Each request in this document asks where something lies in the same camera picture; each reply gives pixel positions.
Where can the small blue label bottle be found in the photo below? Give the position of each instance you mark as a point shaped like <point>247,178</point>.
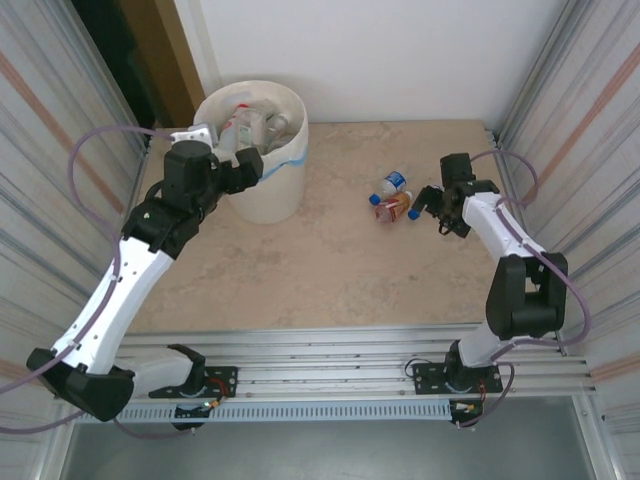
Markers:
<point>414,214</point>

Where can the red orange label bottle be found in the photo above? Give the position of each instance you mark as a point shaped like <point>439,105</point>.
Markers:
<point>395,205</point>

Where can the green label square bottle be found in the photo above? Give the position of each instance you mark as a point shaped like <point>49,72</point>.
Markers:
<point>250,131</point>

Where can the blue label bottle blue cap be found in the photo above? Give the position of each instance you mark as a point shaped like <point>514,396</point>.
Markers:
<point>396,179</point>

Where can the clear bottle white cap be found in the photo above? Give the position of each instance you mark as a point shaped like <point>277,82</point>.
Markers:
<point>277,130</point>

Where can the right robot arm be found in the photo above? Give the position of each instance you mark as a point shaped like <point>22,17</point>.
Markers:
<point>525,310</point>

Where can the cream plastic bin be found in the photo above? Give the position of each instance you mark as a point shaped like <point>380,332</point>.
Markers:
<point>265,200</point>

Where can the translucent white bin liner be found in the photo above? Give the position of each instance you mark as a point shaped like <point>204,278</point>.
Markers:
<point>295,150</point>

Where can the yellow power connector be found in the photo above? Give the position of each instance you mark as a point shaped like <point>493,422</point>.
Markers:
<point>466,408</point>
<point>214,403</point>

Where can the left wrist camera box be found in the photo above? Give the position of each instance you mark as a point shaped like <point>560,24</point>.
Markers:
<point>197,135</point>

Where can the aluminium frame post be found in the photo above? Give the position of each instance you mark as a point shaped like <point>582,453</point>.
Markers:
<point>542,65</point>
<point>129,107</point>

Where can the wooden door frame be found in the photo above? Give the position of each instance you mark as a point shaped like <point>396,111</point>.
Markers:
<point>170,60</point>

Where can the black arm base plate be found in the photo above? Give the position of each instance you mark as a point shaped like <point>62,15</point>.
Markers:
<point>425,380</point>
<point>225,380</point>

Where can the aluminium rail frame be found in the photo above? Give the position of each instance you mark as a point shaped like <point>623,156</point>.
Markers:
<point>325,360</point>

